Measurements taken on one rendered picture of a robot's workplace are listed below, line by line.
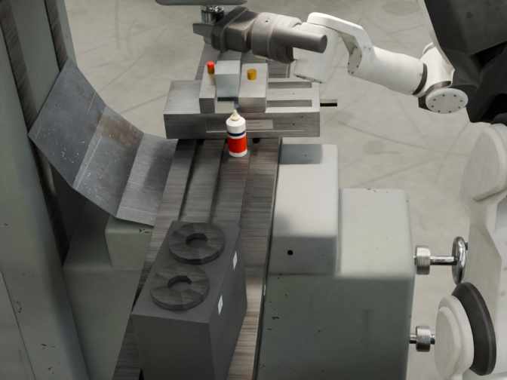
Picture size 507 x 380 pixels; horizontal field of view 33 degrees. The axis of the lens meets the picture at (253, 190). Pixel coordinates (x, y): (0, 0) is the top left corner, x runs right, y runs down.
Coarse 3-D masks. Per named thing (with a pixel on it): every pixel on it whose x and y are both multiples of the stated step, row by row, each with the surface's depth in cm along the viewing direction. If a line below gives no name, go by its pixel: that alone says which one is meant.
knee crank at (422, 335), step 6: (420, 330) 197; (426, 330) 197; (414, 336) 198; (420, 336) 197; (426, 336) 196; (432, 336) 198; (414, 342) 199; (420, 342) 196; (426, 342) 196; (432, 342) 198; (420, 348) 197; (426, 348) 197
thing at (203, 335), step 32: (192, 224) 140; (160, 256) 136; (192, 256) 133; (224, 256) 135; (160, 288) 128; (192, 288) 128; (224, 288) 132; (160, 320) 126; (192, 320) 124; (224, 320) 134; (160, 352) 130; (192, 352) 128; (224, 352) 136
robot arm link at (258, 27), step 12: (240, 12) 167; (252, 12) 167; (264, 12) 163; (216, 24) 164; (228, 24) 164; (240, 24) 164; (252, 24) 163; (264, 24) 160; (216, 36) 163; (228, 36) 164; (240, 36) 162; (252, 36) 161; (264, 36) 160; (216, 48) 166; (228, 48) 166; (240, 48) 164; (252, 48) 162; (264, 48) 161
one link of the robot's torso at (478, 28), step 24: (432, 0) 111; (456, 0) 108; (480, 0) 107; (504, 0) 106; (432, 24) 112; (456, 24) 108; (480, 24) 107; (504, 24) 106; (456, 48) 110; (480, 48) 108; (480, 72) 113
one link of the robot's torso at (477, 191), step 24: (480, 144) 109; (504, 144) 104; (480, 168) 110; (504, 168) 104; (480, 192) 112; (504, 192) 107; (480, 216) 115; (504, 216) 116; (480, 240) 124; (504, 240) 116; (480, 264) 126; (504, 264) 118; (456, 288) 133; (480, 288) 128; (504, 288) 121; (480, 312) 126; (504, 312) 123; (480, 336) 126; (504, 336) 125; (480, 360) 127; (504, 360) 126
